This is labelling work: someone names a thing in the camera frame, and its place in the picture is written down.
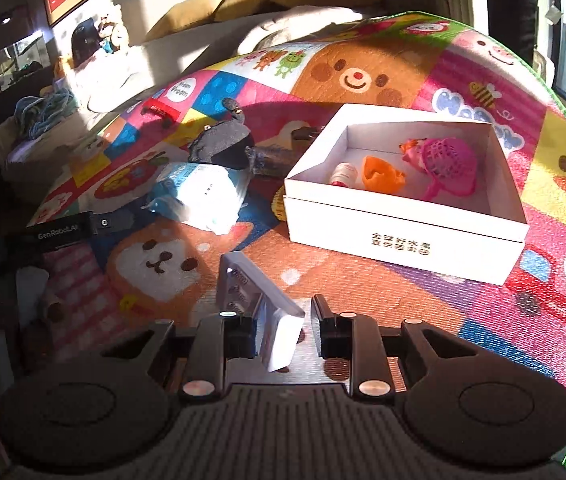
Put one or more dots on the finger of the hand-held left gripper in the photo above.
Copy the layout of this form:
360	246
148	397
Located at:
113	222

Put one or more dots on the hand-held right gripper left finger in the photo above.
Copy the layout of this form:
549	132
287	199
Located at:
240	340

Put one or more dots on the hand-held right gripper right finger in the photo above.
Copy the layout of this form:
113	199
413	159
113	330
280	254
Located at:
320	325

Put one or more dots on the small white box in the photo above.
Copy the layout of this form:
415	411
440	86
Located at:
283	340

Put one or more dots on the white cardboard box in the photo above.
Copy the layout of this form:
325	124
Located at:
388	240

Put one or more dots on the small white bottle red cap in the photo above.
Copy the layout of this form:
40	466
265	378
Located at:
344	174

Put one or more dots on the orange plastic toy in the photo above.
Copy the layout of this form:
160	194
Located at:
380	175

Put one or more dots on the orange fish toy figure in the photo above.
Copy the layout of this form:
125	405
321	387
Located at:
410	151

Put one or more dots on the pink plastic toy basket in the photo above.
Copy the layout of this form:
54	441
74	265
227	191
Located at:
450	162

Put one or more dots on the blue white tissue packet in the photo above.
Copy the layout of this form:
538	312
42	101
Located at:
198	197

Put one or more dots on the blue cloth pile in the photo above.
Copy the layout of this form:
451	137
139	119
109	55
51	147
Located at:
45	110

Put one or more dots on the black plush duck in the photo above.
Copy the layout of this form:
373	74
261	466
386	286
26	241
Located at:
223	142

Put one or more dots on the crumpled shiny wrapper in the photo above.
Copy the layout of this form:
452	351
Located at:
275	160

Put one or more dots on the white mattress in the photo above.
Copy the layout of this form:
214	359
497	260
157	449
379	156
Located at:
163	55

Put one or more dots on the small plush toys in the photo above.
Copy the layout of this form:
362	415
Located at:
113	30

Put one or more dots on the printed play mat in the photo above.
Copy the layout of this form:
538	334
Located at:
363	80

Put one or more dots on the white blanket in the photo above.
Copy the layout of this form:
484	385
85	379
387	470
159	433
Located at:
303	25

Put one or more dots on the dark curtain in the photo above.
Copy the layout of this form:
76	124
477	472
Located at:
510	5

